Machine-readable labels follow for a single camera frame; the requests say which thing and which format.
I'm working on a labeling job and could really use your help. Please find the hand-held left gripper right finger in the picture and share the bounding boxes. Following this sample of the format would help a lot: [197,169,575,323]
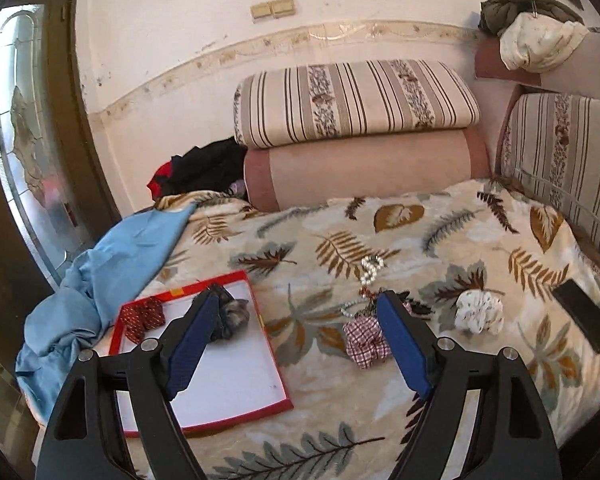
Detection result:
[375,290,563,480]

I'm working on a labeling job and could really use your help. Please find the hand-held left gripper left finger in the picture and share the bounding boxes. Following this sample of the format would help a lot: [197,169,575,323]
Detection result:
[36,290,221,480]

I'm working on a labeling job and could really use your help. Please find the red plaid scrunchie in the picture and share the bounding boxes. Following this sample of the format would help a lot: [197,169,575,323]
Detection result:
[342,316,393,370]

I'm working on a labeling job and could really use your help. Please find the red-rimmed white tray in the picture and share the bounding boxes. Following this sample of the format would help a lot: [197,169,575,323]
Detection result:
[108,270,295,436]

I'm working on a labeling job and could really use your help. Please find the grey brown scrunchie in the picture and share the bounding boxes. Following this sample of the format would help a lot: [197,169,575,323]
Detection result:
[192,284,251,343]

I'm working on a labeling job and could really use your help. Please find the pale grey bead bracelet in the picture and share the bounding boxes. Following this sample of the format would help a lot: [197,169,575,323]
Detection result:
[340,296,378,318]

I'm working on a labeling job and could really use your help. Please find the white floral scrunchie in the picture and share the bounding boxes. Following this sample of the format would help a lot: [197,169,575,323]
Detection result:
[454,289,504,336]

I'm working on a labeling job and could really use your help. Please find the red patterned scrunchie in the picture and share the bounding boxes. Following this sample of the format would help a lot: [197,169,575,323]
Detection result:
[118,296,167,345]

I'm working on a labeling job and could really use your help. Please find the leaf-print blanket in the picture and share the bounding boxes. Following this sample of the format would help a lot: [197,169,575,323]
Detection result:
[30,177,600,480]

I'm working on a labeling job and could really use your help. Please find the light blue cloth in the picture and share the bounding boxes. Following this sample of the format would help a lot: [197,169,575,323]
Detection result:
[15,203,198,423]

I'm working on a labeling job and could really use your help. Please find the red cloth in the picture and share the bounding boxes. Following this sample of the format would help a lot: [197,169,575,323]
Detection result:
[146,161,176,202]

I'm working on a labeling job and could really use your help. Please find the black clothes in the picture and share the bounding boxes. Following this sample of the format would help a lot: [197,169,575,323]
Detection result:
[167,137,248,196]

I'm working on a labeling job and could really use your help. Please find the black smartphone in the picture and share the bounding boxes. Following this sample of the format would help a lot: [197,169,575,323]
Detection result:
[551,279,600,355]

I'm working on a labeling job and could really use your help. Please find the striped floral back cushion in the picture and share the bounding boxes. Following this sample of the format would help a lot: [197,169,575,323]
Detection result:
[500,91,600,256]

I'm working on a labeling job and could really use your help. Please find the striped floral seat cushion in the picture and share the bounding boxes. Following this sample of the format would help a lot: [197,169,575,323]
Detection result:
[232,59,482,150]

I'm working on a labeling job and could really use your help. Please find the wooden door with glass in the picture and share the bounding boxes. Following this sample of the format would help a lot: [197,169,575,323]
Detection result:
[0,0,126,461]

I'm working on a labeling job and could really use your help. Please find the pink sofa backrest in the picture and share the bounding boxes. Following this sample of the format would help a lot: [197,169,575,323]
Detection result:
[474,30,600,106]

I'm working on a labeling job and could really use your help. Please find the cream white cloth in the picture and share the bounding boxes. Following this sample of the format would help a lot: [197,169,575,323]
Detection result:
[499,11,591,72]

